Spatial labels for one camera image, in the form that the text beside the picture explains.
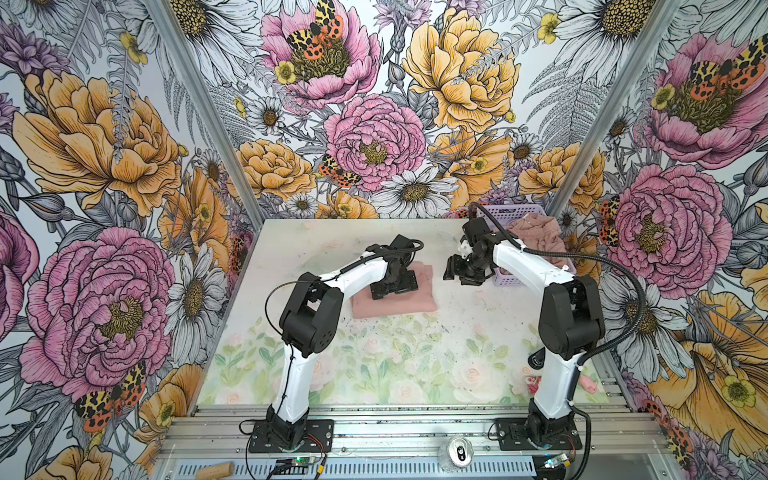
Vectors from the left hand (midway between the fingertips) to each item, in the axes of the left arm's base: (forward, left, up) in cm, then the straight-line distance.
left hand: (397, 296), depth 95 cm
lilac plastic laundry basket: (+37, -41, -1) cm, 55 cm away
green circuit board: (-42, +23, -4) cm, 48 cm away
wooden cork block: (-44, +42, -2) cm, 60 cm away
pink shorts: (+24, -52, +2) cm, 58 cm away
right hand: (+1, -17, +5) cm, 18 cm away
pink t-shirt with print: (-1, -7, -1) cm, 8 cm away
